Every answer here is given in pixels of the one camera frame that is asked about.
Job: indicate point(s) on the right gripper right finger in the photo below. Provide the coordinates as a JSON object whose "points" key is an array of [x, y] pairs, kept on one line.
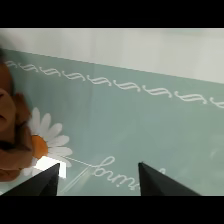
{"points": [[156, 183]]}

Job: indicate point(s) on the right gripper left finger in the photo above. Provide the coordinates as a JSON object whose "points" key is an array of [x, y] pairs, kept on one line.
{"points": [[43, 184]]}

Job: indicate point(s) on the brown shirt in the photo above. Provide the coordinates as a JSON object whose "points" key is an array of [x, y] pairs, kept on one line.
{"points": [[13, 133]]}

